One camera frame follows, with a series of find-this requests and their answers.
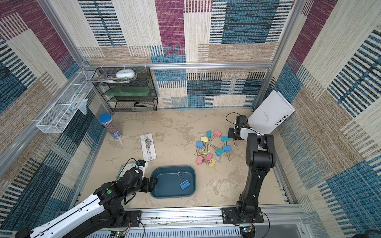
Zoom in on green round alarm clock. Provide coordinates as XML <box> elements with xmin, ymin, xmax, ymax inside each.
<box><xmin>118</xmin><ymin>163</ymin><xmax>135</xmax><ymax>179</ymax></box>

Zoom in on teal plastic storage box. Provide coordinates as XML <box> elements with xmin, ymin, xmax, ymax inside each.
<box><xmin>150</xmin><ymin>166</ymin><xmax>196</xmax><ymax>199</ymax></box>

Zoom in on packaged ruler card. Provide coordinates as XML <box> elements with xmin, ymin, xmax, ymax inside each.
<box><xmin>140</xmin><ymin>133</ymin><xmax>157</xmax><ymax>162</ymax></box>

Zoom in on blue binder clip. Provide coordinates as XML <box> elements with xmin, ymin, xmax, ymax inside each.
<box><xmin>222</xmin><ymin>146</ymin><xmax>232</xmax><ymax>161</ymax></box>
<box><xmin>195</xmin><ymin>141</ymin><xmax>204</xmax><ymax>156</ymax></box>
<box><xmin>177</xmin><ymin>172</ymin><xmax>190</xmax><ymax>190</ymax></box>

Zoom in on teal binder clip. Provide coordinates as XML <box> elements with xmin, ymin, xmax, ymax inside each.
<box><xmin>197</xmin><ymin>131</ymin><xmax>212</xmax><ymax>138</ymax></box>
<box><xmin>210</xmin><ymin>144</ymin><xmax>225</xmax><ymax>156</ymax></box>
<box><xmin>221</xmin><ymin>136</ymin><xmax>229</xmax><ymax>146</ymax></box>

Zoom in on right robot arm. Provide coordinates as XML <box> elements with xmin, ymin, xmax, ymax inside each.
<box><xmin>228</xmin><ymin>114</ymin><xmax>276</xmax><ymax>223</ymax></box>

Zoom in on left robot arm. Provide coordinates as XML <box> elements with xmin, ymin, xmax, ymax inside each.
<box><xmin>15</xmin><ymin>168</ymin><xmax>158</xmax><ymax>238</ymax></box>

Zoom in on pink binder clip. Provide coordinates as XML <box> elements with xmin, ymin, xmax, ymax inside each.
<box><xmin>203</xmin><ymin>154</ymin><xmax>212</xmax><ymax>163</ymax></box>
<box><xmin>210</xmin><ymin>130</ymin><xmax>222</xmax><ymax>140</ymax></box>
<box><xmin>196</xmin><ymin>156</ymin><xmax>204</xmax><ymax>165</ymax></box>

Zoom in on yellow binder clip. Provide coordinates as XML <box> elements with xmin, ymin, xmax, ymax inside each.
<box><xmin>200</xmin><ymin>136</ymin><xmax>209</xmax><ymax>143</ymax></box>
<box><xmin>198</xmin><ymin>151</ymin><xmax>210</xmax><ymax>158</ymax></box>
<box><xmin>208</xmin><ymin>159</ymin><xmax>216</xmax><ymax>168</ymax></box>

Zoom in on white booklet on stand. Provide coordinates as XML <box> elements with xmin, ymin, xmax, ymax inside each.
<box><xmin>248</xmin><ymin>91</ymin><xmax>296</xmax><ymax>135</ymax></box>

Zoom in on blue-lid pencil tube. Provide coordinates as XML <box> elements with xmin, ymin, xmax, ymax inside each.
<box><xmin>99</xmin><ymin>113</ymin><xmax>122</xmax><ymax>140</ymax></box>

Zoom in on black stapler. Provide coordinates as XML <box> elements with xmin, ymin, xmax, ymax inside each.
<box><xmin>134</xmin><ymin>102</ymin><xmax>154</xmax><ymax>108</ymax></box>

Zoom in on green tray on shelf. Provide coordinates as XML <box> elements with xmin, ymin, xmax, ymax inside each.
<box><xmin>103</xmin><ymin>86</ymin><xmax>152</xmax><ymax>96</ymax></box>

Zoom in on magazines on shelf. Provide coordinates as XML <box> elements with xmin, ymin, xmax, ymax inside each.
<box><xmin>85</xmin><ymin>74</ymin><xmax>138</xmax><ymax>83</ymax></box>

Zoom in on white oval device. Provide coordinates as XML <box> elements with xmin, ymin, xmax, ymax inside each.
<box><xmin>116</xmin><ymin>69</ymin><xmax>136</xmax><ymax>79</ymax></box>

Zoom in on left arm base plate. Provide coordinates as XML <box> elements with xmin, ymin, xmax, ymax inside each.
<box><xmin>120</xmin><ymin>210</ymin><xmax>142</xmax><ymax>228</ymax></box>

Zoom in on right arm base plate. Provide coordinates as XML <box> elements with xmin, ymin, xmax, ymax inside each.
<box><xmin>221</xmin><ymin>207</ymin><xmax>264</xmax><ymax>225</ymax></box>

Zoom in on black wire shelf rack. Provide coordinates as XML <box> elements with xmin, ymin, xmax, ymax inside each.
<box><xmin>91</xmin><ymin>66</ymin><xmax>158</xmax><ymax>113</ymax></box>

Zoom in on white wire wall basket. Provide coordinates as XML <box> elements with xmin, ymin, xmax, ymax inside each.
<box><xmin>36</xmin><ymin>70</ymin><xmax>94</xmax><ymax>133</ymax></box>

